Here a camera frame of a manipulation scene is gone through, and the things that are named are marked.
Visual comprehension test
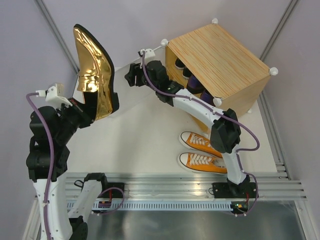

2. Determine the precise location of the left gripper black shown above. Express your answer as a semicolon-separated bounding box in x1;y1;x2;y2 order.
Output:
55;95;99;142

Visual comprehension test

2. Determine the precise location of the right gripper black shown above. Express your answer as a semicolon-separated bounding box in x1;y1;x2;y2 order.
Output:
124;62;158;92

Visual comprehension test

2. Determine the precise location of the gold heeled shoe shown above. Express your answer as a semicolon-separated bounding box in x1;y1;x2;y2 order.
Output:
73;24;120;121

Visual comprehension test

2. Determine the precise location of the black canvas sneaker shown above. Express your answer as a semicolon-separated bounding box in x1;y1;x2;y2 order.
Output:
174;58;185;70
182;67;193;80

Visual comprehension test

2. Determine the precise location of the purple loafer shoe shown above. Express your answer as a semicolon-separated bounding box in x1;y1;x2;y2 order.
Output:
200;89;216;107
186;75;205;95

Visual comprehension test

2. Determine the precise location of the wooden two-shelf shoe cabinet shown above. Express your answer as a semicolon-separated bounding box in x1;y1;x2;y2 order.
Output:
161;18;279;117

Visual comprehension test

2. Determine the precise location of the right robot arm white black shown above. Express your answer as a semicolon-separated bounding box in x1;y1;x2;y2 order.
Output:
124;60;258;198

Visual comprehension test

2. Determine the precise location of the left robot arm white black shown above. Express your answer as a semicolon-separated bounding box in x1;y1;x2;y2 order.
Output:
26;98;110;240

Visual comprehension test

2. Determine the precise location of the orange canvas sneaker upper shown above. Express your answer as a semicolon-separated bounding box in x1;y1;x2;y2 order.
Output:
178;131;223;159

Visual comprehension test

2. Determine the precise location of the orange canvas sneaker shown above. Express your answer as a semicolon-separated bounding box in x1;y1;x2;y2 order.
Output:
178;131;223;159
177;152;227;175

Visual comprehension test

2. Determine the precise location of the orange canvas sneaker lower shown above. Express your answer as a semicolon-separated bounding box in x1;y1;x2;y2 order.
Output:
177;152;227;175

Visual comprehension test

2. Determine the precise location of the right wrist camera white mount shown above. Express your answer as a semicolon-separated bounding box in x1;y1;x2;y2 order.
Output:
138;48;156;62

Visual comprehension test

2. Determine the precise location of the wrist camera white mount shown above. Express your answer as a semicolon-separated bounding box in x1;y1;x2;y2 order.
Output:
138;48;156;62
35;83;72;109

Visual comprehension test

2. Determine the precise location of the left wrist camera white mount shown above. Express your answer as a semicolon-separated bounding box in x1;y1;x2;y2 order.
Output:
35;83;72;109

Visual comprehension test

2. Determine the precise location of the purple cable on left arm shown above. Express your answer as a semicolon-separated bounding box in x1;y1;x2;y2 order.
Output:
26;92;125;240

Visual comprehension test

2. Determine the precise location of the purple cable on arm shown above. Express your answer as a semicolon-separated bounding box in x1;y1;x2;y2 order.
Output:
26;92;125;240
141;51;261;216

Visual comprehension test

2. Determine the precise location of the aluminium rail frame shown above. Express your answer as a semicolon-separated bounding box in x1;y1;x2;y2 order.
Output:
62;161;307;201

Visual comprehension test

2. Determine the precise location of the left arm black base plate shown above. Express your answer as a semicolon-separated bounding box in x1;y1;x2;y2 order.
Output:
100;182;125;200

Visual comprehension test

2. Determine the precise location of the white slotted cable duct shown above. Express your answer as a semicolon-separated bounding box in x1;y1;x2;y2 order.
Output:
67;200;233;212

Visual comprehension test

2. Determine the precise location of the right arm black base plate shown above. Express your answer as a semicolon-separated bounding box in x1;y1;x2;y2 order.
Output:
208;182;257;199

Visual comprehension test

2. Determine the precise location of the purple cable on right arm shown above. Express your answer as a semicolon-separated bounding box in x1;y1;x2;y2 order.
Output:
141;51;261;216

